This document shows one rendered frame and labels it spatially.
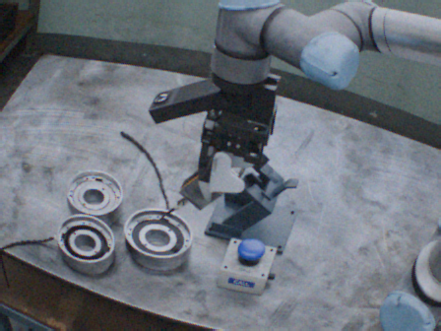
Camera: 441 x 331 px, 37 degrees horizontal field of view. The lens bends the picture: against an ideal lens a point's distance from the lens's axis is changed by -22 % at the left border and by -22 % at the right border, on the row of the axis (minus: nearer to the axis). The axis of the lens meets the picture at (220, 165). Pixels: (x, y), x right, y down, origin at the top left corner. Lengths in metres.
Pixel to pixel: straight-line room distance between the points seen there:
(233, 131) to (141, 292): 0.29
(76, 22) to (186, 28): 0.51
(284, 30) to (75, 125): 0.65
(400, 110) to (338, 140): 1.44
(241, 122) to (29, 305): 0.64
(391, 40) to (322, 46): 0.13
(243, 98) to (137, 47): 1.99
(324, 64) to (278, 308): 0.44
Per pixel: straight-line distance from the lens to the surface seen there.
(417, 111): 2.90
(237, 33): 0.94
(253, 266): 1.16
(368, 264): 1.27
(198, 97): 1.04
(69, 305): 1.44
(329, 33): 0.89
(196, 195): 1.15
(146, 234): 1.21
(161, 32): 2.92
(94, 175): 1.29
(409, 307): 0.94
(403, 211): 1.39
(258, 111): 1.03
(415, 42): 0.93
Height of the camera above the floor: 1.70
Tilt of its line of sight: 41 degrees down
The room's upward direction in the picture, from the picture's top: 8 degrees clockwise
